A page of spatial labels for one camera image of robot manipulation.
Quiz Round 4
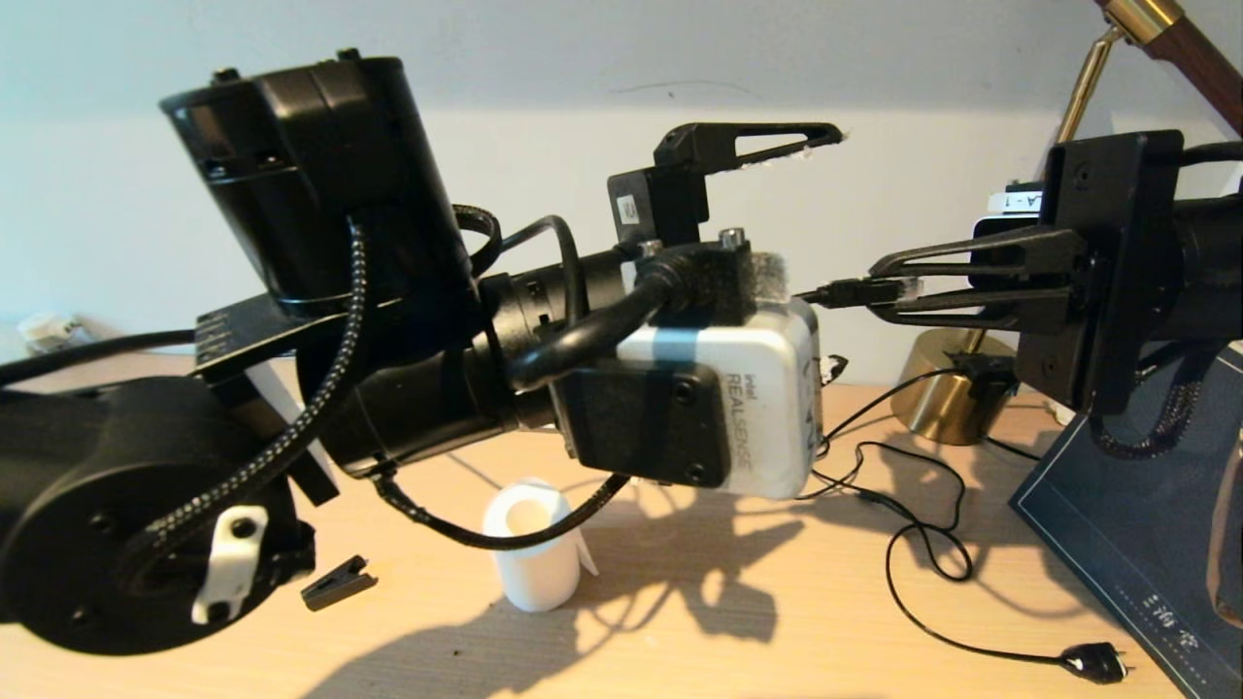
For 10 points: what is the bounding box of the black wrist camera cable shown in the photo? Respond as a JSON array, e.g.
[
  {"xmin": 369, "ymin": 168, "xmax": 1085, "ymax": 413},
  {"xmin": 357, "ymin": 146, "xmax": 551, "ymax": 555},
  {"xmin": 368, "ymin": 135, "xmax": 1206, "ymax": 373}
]
[{"xmin": 0, "ymin": 214, "xmax": 758, "ymax": 394}]

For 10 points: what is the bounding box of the black lamp power cable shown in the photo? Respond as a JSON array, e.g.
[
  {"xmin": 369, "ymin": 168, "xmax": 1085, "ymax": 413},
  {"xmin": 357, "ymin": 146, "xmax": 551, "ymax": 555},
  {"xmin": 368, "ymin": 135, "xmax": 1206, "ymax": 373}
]
[{"xmin": 884, "ymin": 505, "xmax": 1132, "ymax": 684}]

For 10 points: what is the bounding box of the braided arm cable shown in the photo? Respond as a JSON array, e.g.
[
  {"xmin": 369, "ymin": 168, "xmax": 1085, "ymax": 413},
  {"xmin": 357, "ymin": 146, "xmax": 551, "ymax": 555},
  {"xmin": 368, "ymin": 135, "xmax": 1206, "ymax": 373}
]
[
  {"xmin": 1088, "ymin": 345, "xmax": 1210, "ymax": 462},
  {"xmin": 126, "ymin": 223, "xmax": 372, "ymax": 574}
]

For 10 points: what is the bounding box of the brass desk lamp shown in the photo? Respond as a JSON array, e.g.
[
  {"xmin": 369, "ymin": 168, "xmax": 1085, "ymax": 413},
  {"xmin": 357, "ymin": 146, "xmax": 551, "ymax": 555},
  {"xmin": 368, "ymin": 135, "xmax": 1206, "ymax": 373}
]
[{"xmin": 891, "ymin": 0, "xmax": 1243, "ymax": 448}]

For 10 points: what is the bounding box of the black plastic clip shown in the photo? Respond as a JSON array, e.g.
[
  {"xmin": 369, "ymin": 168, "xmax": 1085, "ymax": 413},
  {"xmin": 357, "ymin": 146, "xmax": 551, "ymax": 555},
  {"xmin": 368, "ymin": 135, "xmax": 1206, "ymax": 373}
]
[{"xmin": 301, "ymin": 555, "xmax": 378, "ymax": 613}]

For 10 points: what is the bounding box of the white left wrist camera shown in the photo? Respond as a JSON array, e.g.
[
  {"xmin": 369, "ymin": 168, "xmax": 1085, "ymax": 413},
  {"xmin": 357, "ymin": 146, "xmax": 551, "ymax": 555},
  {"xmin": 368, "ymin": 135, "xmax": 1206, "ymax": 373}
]
[{"xmin": 554, "ymin": 296, "xmax": 824, "ymax": 501}]

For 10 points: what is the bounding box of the braided left arm cable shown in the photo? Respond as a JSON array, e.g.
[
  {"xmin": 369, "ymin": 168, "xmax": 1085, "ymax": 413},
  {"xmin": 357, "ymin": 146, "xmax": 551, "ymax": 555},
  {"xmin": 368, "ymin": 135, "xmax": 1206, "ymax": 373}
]
[{"xmin": 126, "ymin": 223, "xmax": 372, "ymax": 574}]

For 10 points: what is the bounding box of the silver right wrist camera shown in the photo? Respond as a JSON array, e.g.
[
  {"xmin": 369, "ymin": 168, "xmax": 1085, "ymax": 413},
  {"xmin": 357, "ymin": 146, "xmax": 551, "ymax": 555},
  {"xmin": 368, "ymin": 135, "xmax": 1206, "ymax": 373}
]
[{"xmin": 971, "ymin": 184, "xmax": 1055, "ymax": 292}]

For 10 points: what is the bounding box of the braided right arm cable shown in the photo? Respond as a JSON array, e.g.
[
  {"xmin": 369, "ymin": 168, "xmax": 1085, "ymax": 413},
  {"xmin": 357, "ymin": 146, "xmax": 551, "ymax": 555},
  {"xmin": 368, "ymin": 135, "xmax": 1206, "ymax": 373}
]
[{"xmin": 1088, "ymin": 345, "xmax": 1210, "ymax": 462}]

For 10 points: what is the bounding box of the white toilet paper roll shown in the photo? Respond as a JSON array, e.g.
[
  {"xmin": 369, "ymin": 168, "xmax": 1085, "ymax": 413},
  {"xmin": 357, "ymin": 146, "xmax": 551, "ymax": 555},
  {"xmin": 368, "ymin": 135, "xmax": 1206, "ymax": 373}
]
[{"xmin": 483, "ymin": 476, "xmax": 601, "ymax": 613}]

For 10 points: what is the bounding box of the dark blue gift bag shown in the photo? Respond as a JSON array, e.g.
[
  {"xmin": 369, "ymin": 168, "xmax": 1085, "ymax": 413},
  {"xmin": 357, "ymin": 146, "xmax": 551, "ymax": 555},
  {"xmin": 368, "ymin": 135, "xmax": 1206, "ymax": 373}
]
[{"xmin": 1010, "ymin": 345, "xmax": 1243, "ymax": 699}]

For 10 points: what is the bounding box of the braided left gripper cable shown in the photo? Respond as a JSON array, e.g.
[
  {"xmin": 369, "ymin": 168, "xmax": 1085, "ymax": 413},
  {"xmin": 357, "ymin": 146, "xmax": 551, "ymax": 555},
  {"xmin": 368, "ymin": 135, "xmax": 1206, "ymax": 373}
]
[{"xmin": 374, "ymin": 471, "xmax": 632, "ymax": 552}]

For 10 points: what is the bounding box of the black adapter on lamp base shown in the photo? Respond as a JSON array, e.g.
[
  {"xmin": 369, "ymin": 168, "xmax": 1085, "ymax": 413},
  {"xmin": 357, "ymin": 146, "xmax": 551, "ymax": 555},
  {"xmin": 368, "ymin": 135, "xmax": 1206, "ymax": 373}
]
[{"xmin": 947, "ymin": 351, "xmax": 1024, "ymax": 409}]

